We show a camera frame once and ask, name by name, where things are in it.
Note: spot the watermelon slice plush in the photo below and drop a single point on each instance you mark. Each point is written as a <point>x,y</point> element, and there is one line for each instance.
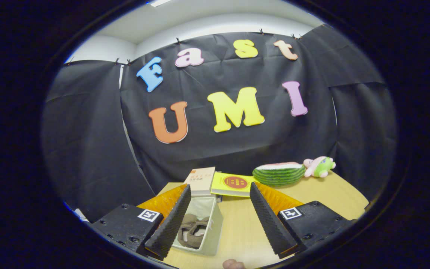
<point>278,175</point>

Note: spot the beige book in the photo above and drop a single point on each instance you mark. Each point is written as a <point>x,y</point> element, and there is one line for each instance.
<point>202,179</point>

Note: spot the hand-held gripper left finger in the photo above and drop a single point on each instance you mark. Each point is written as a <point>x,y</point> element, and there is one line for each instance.
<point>172,224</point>

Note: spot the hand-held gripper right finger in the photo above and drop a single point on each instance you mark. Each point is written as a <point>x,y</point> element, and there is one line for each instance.
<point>269,224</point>

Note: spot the green pink plush toy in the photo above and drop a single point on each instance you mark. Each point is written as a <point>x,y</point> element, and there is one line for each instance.
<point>321,166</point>

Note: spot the long ceiling light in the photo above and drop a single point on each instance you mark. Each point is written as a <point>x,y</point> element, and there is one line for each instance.
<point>159,2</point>

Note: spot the cream fabric storage box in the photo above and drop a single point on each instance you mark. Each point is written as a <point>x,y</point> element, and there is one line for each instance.
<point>215,231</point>

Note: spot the brown suede shoe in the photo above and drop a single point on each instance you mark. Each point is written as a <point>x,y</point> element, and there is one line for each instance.
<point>196,220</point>
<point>189,237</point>

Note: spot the yellow book red emblem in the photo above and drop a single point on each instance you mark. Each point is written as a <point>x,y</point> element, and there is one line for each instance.
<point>233,183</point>

